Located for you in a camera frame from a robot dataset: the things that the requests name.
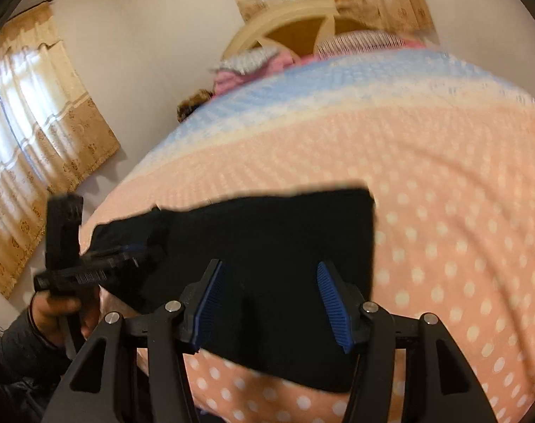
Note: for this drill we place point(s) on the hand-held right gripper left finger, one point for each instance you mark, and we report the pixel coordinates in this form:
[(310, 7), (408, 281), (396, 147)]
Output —
[(208, 304)]

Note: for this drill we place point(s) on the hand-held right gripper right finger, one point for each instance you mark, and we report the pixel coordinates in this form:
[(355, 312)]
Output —
[(336, 304)]

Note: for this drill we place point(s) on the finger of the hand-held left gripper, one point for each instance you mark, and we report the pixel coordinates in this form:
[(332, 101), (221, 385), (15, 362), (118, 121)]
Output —
[(128, 255)]

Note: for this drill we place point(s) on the black pants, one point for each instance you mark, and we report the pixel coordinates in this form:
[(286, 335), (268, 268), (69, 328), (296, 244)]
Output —
[(276, 238)]

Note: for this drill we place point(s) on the person's left forearm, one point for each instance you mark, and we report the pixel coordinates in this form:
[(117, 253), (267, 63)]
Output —
[(16, 357)]

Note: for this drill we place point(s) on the person's left hand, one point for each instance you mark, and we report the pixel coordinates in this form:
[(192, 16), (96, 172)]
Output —
[(58, 319)]

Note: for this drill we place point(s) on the brown patterned bag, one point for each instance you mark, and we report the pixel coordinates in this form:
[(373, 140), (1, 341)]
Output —
[(195, 103)]

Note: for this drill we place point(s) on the polka dot bedspread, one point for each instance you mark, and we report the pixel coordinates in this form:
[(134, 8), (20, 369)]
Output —
[(426, 163)]

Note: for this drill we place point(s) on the folded pink blanket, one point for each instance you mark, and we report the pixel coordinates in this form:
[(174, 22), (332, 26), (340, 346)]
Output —
[(232, 80)]

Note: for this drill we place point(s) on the grey patterned pillow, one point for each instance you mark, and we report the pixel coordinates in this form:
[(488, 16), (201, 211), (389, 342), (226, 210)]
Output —
[(247, 59)]

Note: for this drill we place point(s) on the striped pillow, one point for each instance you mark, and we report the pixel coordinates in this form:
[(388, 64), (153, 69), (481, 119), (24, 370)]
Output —
[(360, 43)]

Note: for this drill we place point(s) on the pink bed sheet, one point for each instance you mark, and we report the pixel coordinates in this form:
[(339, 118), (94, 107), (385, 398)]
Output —
[(415, 44)]

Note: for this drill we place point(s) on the cream wooden headboard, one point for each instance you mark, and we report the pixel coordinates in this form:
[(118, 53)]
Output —
[(294, 22)]

